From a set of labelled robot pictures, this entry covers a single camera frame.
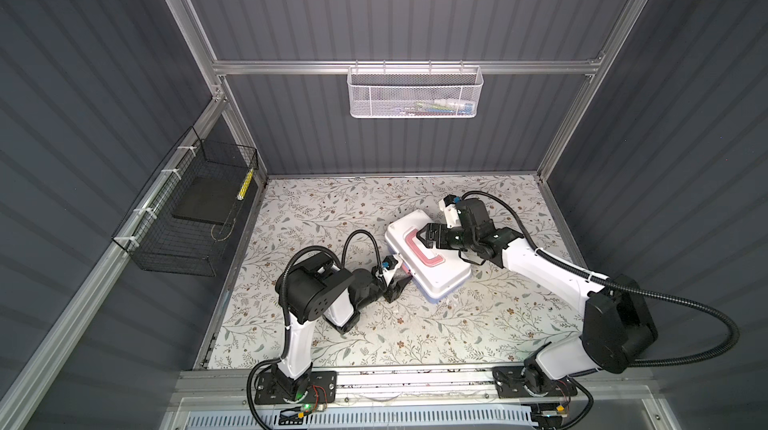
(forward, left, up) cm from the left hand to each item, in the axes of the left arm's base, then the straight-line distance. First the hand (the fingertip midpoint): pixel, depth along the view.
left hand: (405, 270), depth 91 cm
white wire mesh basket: (+72, -10, +19) cm, 75 cm away
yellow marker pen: (+16, +44, +24) cm, 52 cm away
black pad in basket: (+11, +51, +24) cm, 57 cm away
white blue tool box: (-5, -7, +8) cm, 11 cm away
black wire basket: (+3, +55, +24) cm, 61 cm away
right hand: (+4, -7, +12) cm, 14 cm away
